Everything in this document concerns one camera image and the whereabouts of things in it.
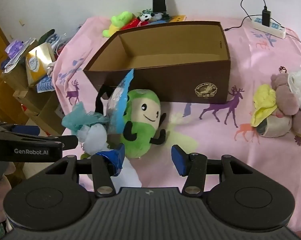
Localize panda plush toy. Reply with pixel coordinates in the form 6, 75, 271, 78
137, 8, 166, 22

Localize blue clear plastic packet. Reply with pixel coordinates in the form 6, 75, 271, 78
105, 69, 135, 135

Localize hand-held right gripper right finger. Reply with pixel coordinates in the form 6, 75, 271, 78
171, 144, 256, 197

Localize pink printed bedsheet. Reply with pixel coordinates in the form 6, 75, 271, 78
52, 16, 301, 233

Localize white power strip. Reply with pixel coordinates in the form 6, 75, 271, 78
252, 17, 287, 39

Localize red plush toy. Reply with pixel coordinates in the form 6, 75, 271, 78
120, 17, 151, 31

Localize brown cardboard carton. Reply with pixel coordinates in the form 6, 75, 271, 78
0, 62, 66, 136

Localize white fluffy cloth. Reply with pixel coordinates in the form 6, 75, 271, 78
78, 123, 142, 188

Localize beige grey pouch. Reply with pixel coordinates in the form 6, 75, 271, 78
257, 113, 292, 138

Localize green yellow plush toy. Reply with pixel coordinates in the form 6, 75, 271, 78
102, 11, 136, 38

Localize blue white patterned cloth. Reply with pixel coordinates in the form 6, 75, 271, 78
36, 76, 55, 94

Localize teal mesh cloth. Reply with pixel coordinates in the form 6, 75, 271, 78
62, 102, 110, 133

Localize brown cardboard box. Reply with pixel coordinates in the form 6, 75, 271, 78
82, 21, 231, 105

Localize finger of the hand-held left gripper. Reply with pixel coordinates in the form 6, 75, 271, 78
0, 123, 79, 151

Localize person's left hand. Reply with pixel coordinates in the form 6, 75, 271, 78
0, 174, 13, 230

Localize green smiling plush toy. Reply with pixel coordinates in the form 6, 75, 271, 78
119, 89, 167, 159

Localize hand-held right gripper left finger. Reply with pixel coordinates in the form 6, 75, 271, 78
44, 142, 126, 198

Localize purple packet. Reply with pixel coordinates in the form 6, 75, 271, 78
5, 39, 25, 57

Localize yellow cloth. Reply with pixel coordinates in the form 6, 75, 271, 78
251, 84, 279, 128

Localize black cloth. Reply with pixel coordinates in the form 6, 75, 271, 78
95, 84, 116, 117

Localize black charger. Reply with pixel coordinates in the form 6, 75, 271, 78
262, 5, 271, 28

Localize mauve plush bear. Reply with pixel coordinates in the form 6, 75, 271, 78
270, 72, 301, 136

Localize white furry cloth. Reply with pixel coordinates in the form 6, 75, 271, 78
287, 64, 301, 111

